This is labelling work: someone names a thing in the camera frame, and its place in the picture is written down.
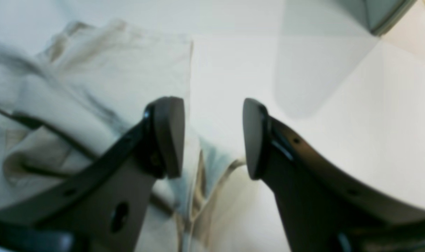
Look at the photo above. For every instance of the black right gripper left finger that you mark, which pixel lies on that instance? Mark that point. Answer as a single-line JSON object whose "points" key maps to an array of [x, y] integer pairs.
{"points": [[102, 208]]}

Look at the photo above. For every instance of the grey t-shirt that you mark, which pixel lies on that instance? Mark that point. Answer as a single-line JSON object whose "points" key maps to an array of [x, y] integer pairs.
{"points": [[64, 107]]}

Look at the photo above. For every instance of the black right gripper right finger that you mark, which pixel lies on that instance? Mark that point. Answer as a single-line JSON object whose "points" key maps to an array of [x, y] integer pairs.
{"points": [[322, 208]]}

